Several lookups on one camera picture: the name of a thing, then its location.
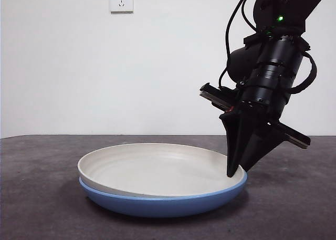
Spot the white round plate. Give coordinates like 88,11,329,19
77,142,247,199

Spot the blue round plate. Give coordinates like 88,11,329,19
78,171,248,219

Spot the thin black cable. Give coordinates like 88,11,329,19
218,0,263,91

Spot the thick black cable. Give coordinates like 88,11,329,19
289,52,319,95

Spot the white wall socket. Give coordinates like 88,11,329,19
110,0,134,14

